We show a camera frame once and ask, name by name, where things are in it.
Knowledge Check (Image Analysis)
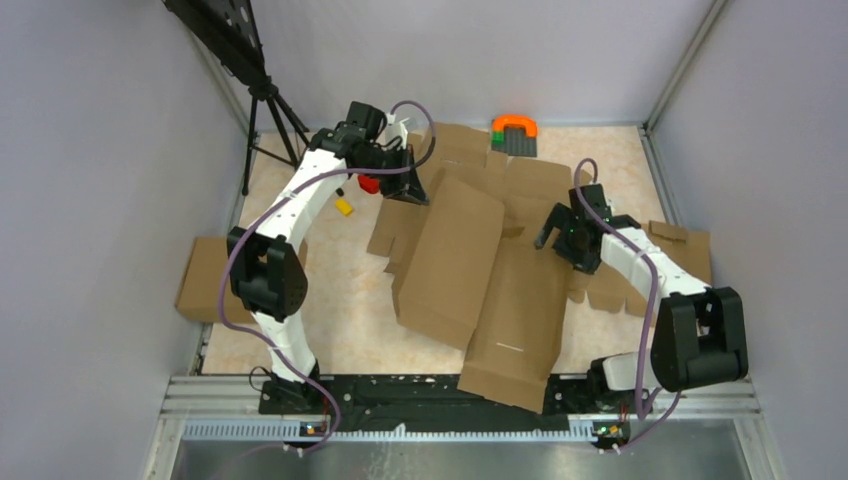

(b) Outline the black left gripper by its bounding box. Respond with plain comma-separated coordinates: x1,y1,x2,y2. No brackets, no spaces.
356,144,429,207

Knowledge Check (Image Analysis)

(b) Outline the large cardboard box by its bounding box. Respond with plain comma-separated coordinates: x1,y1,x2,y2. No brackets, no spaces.
392,175,570,413

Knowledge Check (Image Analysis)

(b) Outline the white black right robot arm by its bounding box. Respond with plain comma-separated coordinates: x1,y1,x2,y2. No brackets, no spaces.
534,184,749,412

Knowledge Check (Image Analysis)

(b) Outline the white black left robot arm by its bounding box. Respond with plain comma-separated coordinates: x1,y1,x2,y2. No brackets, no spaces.
220,102,437,414

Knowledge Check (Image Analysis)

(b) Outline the folded brown cardboard box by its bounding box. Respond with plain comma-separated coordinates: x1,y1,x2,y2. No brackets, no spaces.
175,227,308,325

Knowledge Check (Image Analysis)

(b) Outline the flat cardboard blank underneath left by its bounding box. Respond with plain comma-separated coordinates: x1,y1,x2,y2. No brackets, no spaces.
367,123,574,274

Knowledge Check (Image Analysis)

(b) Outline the small red toy piece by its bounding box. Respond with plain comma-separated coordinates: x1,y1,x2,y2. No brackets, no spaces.
357,175,381,195

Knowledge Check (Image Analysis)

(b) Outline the small yellow block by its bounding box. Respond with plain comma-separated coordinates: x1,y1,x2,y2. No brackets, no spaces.
334,198,354,217

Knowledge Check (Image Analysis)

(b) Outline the orange green grey toy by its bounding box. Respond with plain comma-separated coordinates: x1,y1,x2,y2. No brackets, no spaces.
490,114,539,158

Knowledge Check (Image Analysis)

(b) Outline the flat cardboard blank at right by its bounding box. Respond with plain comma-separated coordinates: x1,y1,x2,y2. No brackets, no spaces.
568,221,712,316

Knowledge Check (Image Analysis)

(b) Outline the black tripod stand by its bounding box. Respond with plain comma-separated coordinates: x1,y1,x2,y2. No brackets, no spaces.
164,0,309,196

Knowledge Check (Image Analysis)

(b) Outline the aluminium frame rail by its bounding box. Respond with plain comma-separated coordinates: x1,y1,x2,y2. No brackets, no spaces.
144,374,787,479

